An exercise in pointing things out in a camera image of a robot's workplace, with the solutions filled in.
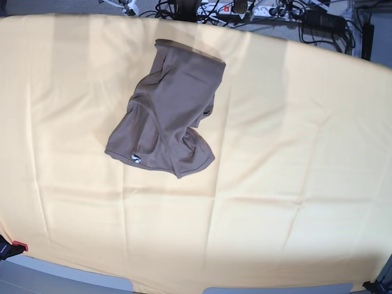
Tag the black clamp right corner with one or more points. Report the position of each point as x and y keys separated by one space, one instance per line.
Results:
x=381 y=285

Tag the red black clamp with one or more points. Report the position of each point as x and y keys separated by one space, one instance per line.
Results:
x=8 y=250

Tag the yellow table cloth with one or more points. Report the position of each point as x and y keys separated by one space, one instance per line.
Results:
x=299 y=193

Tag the brown T-shirt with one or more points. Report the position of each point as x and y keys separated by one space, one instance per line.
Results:
x=158 y=131

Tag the white power strip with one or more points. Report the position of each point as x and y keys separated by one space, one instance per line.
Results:
x=241 y=9

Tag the black power adapter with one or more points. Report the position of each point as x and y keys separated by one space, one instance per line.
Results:
x=324 y=22

